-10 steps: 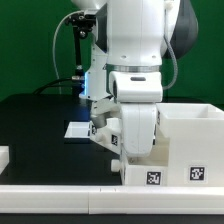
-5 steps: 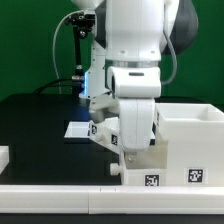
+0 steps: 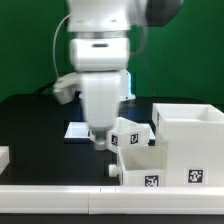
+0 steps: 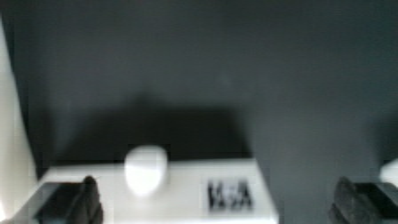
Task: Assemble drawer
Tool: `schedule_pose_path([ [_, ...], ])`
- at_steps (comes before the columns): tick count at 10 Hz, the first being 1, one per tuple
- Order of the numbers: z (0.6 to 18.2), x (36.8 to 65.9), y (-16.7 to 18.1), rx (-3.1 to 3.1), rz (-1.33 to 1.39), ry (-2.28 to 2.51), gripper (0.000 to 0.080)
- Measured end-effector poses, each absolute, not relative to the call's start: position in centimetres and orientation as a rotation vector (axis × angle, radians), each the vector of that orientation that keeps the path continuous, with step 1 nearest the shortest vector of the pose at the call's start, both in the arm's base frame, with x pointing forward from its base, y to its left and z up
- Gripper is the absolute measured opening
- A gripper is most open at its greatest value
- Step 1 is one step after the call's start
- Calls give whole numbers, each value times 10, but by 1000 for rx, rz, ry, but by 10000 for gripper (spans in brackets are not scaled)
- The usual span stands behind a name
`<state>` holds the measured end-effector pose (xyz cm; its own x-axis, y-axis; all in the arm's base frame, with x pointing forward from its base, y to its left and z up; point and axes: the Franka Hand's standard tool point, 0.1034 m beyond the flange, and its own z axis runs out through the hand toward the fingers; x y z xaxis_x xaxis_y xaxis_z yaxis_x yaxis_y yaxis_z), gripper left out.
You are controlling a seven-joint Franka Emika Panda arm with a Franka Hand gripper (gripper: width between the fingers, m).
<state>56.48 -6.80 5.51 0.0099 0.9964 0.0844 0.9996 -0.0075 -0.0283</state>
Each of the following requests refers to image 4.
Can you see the white drawer cabinet frame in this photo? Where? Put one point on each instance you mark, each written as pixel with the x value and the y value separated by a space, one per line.
pixel 16 162

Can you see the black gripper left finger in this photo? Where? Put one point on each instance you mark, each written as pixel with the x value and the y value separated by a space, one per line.
pixel 73 205

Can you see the white small drawer box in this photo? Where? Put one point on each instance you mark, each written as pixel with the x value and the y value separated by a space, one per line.
pixel 389 172

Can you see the white drawer with knob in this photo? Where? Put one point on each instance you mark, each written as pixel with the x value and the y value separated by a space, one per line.
pixel 163 192

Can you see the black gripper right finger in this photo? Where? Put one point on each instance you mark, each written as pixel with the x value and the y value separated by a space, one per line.
pixel 364 203

